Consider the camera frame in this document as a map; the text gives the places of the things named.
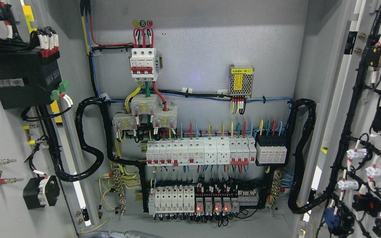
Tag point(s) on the grey cabinet door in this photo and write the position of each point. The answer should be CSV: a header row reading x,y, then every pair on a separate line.
x,y
336,191
16,221

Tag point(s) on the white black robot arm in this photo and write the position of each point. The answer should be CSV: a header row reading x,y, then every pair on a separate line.
x,y
116,234

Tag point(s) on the grey current transformer cluster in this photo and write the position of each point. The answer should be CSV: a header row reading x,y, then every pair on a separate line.
x,y
146,111

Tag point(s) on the white socket breaker row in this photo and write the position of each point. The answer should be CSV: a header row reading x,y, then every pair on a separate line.
x,y
202,151

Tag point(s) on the perforated metal power supply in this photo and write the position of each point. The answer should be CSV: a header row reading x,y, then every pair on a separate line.
x,y
241,80

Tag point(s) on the white red main breaker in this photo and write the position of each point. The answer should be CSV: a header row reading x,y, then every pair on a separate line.
x,y
144,64

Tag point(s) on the black surge protector block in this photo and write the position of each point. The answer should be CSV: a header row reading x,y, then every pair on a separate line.
x,y
271,150

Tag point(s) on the relay terminal row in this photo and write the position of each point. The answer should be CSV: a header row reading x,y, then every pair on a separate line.
x,y
202,200

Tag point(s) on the brass ground terminal bar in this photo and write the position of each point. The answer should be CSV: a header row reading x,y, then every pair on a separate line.
x,y
119,190

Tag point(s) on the black digital power meter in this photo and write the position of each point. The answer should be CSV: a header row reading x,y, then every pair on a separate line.
x,y
28,79

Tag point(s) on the yellow terminal post block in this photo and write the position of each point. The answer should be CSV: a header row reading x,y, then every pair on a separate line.
x,y
27,129

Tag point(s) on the black rotary selector switch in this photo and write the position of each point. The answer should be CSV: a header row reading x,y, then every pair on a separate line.
x,y
41,191

